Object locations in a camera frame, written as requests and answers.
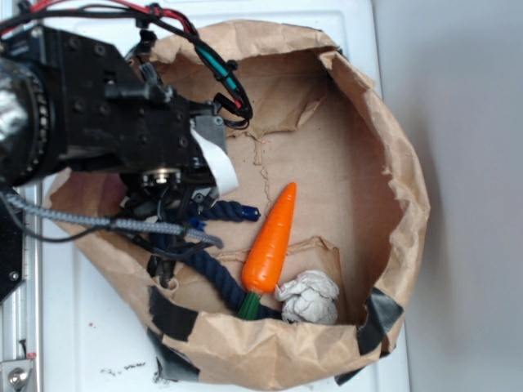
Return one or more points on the aluminium frame rail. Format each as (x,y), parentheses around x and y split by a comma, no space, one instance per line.
(21,318)

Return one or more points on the crumpled white paper ball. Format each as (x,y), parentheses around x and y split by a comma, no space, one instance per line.
(310,297)

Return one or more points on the brown paper bag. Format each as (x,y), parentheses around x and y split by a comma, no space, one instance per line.
(344,212)

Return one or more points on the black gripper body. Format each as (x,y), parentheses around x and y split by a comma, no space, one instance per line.
(99,115)

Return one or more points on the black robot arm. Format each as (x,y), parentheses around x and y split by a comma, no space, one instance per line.
(20,113)

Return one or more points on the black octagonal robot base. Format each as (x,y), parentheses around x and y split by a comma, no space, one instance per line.
(11,253)

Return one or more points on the orange plastic carrot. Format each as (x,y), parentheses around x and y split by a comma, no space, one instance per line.
(265,262)

